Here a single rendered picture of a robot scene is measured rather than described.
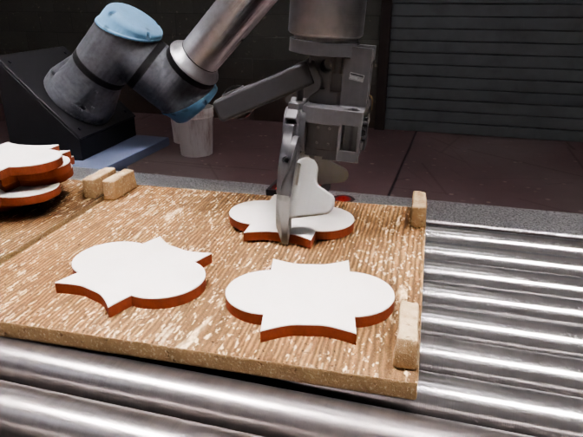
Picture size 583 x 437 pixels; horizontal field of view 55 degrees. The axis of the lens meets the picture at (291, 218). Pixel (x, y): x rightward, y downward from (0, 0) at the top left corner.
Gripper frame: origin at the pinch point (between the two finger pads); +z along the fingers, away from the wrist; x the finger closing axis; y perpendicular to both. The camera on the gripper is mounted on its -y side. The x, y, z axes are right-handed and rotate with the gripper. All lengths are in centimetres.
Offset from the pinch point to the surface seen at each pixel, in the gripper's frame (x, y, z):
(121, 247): -12.3, -14.6, 0.7
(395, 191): 289, 6, 95
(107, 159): 41, -48, 11
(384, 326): -18.8, 12.3, 0.0
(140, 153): 48, -44, 11
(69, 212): -2.5, -27.2, 2.8
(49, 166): -3.7, -28.4, -3.4
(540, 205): 284, 92, 89
